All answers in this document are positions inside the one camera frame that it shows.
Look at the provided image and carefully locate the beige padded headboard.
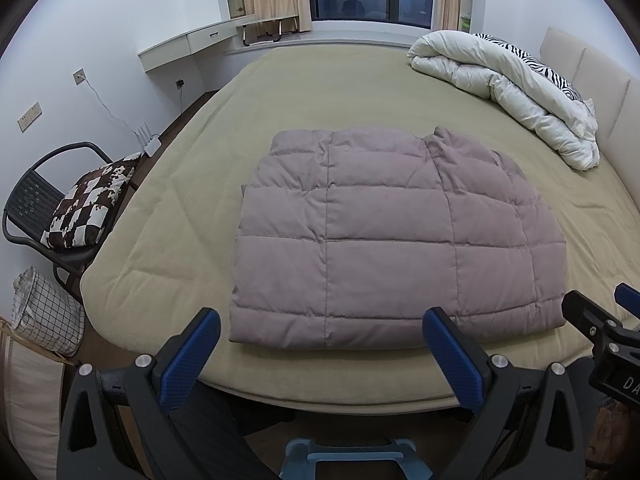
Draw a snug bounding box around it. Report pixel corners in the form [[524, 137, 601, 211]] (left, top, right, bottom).
[[539, 26, 640, 171]]

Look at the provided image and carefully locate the white router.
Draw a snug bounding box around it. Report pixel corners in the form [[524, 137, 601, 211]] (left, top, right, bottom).
[[132, 121, 163, 157]]

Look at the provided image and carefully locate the white duvet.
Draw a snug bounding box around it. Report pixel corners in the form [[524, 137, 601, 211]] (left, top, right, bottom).
[[406, 30, 601, 172]]

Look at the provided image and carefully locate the mauve hooded puffer jacket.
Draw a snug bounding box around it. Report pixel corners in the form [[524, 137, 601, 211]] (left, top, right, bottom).
[[229, 126, 568, 351]]

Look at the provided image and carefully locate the white grid laundry basket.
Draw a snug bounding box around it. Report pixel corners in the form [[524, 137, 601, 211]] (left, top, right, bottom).
[[11, 265, 87, 358]]

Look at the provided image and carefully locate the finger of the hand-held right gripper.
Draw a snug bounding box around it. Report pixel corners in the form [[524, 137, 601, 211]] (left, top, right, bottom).
[[561, 290, 623, 342], [614, 282, 640, 319]]

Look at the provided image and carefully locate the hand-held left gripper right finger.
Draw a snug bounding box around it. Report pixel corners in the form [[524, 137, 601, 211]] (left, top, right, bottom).
[[421, 307, 587, 480]]

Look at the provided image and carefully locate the white cable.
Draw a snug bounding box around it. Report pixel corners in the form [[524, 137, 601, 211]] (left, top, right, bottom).
[[79, 77, 147, 142]]

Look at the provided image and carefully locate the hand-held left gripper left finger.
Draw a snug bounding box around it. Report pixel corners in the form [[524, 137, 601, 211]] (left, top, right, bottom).
[[56, 307, 281, 480]]

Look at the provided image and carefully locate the white storage bin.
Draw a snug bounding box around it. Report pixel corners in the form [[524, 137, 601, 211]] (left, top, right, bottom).
[[0, 317, 77, 467]]

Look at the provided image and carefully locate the brown white patterned cushion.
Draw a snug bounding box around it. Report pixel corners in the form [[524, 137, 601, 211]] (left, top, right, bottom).
[[40, 151, 143, 251]]

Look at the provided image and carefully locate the black armchair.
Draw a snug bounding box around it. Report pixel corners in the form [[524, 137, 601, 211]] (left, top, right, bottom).
[[2, 141, 143, 306]]

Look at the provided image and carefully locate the zebra striped pillow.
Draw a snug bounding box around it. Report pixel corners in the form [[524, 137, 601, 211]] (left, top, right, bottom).
[[472, 32, 596, 106]]

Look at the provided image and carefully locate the bed with olive sheet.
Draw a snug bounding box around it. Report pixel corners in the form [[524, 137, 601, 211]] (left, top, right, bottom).
[[79, 46, 640, 416]]

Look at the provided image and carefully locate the white wall desk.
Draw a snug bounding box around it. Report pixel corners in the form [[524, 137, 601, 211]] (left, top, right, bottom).
[[137, 14, 258, 73]]

